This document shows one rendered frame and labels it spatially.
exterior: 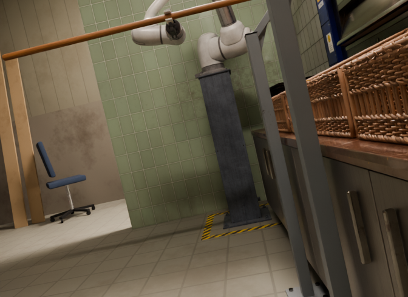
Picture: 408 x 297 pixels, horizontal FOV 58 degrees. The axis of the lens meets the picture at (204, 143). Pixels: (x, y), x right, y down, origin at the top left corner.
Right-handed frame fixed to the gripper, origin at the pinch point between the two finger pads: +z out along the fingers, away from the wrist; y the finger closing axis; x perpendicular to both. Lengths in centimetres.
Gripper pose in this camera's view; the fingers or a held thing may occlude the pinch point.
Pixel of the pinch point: (168, 17)
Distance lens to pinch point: 177.5
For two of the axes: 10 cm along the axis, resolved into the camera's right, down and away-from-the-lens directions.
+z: -0.3, 0.6, -10.0
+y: 2.2, 9.7, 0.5
